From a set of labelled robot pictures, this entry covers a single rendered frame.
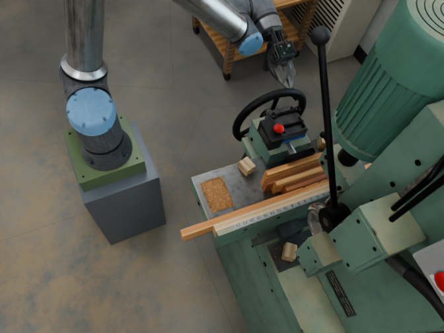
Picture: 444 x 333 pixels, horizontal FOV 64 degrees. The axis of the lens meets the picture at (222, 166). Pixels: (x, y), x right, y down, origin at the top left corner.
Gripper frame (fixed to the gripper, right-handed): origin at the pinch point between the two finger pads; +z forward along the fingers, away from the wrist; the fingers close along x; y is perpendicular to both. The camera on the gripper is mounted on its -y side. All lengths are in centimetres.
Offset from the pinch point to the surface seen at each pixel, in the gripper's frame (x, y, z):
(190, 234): -52, 19, 37
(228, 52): 17, -85, -55
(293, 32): 72, -97, -64
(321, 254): -28, 39, 49
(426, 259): -26, 67, 49
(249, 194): -31.2, 13.9, 31.9
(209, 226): -46, 20, 36
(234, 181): -33.7, 12.1, 26.8
